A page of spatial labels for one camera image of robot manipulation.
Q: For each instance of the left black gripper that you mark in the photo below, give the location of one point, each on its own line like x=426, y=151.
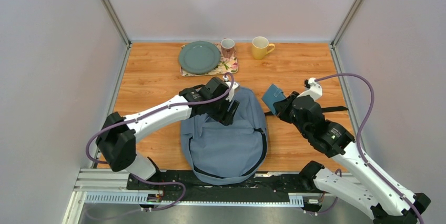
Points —
x=230, y=116

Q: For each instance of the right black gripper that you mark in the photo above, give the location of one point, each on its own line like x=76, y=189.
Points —
x=282, y=107

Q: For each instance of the teal wallet notebook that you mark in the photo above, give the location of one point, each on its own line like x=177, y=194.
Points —
x=273, y=95

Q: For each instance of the blue fabric backpack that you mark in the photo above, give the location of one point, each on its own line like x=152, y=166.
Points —
x=225, y=155

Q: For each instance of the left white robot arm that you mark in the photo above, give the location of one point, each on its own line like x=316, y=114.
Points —
x=119, y=135

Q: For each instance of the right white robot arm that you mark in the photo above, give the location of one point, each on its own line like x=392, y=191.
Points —
x=379, y=196

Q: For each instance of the floral serving tray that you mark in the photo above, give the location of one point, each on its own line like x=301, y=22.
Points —
x=225, y=65

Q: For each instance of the yellow ceramic mug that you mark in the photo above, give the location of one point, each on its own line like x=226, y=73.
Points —
x=261, y=47

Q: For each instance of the green ceramic plate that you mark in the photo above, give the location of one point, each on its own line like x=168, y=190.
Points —
x=199, y=57

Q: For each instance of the pink patterned mug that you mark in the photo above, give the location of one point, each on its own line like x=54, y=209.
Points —
x=228, y=48

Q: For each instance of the aluminium frame rail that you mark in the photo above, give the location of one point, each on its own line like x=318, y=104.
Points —
x=183, y=188

